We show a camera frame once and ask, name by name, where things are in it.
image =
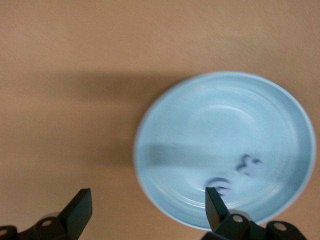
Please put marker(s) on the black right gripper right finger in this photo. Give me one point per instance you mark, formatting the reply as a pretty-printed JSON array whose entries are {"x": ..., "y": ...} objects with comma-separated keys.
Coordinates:
[{"x": 215, "y": 215}]

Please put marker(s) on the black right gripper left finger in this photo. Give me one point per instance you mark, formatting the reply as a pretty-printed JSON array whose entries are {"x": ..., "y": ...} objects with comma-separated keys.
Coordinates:
[{"x": 78, "y": 212}]

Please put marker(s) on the blue foam letter G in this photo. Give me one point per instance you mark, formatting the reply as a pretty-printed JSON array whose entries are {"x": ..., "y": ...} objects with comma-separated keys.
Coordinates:
[{"x": 226, "y": 191}]

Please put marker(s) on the blue foam letter x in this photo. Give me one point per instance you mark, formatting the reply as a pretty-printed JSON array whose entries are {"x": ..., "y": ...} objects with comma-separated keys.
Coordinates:
[{"x": 250, "y": 168}]

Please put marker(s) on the blue plate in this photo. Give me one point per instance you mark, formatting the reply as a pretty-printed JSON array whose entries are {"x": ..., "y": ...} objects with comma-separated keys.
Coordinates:
[{"x": 212, "y": 125}]

